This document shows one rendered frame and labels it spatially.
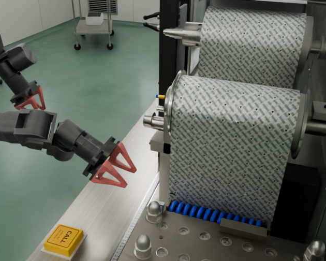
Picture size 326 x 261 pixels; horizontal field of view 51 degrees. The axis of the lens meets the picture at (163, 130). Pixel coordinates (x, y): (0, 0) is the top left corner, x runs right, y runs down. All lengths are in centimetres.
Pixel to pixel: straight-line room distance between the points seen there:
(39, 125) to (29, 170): 197
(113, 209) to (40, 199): 153
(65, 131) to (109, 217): 29
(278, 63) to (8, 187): 216
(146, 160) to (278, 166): 57
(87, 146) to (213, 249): 35
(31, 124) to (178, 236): 40
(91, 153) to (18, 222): 160
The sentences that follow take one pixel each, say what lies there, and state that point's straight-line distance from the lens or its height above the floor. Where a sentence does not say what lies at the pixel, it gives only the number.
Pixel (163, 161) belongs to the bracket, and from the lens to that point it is 86.
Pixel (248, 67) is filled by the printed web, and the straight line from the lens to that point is 88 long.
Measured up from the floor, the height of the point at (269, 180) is 114.
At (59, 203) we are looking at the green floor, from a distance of 241.
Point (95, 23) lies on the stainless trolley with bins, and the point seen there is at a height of 29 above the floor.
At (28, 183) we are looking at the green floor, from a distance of 265.
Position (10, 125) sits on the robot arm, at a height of 120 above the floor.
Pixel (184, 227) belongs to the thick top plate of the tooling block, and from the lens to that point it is 76.
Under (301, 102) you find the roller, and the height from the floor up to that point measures 130.
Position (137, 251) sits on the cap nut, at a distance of 69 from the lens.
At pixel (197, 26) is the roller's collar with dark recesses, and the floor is 136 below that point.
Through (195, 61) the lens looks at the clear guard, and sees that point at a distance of 175.
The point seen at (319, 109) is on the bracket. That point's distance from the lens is 71.
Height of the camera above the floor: 158
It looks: 30 degrees down
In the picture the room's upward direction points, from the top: 1 degrees clockwise
